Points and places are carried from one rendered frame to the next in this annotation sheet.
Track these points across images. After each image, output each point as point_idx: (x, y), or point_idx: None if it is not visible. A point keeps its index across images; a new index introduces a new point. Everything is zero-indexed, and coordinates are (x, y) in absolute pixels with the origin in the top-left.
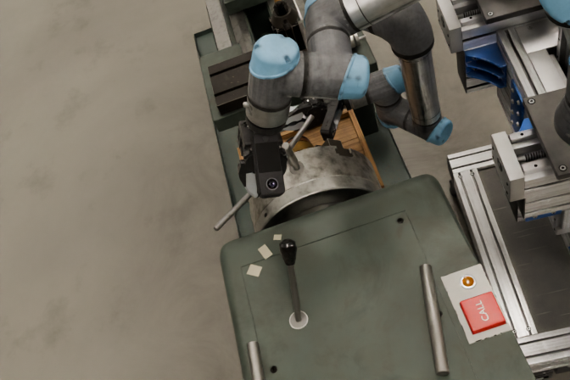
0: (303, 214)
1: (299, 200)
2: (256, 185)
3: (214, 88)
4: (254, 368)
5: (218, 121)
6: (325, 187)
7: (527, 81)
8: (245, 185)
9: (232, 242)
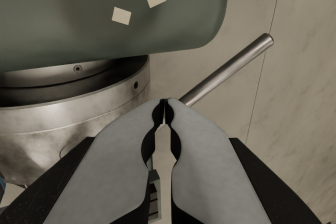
0: (74, 75)
1: (71, 95)
2: (181, 139)
3: (156, 203)
4: None
5: (156, 178)
6: (12, 114)
7: None
8: (235, 145)
9: (200, 38)
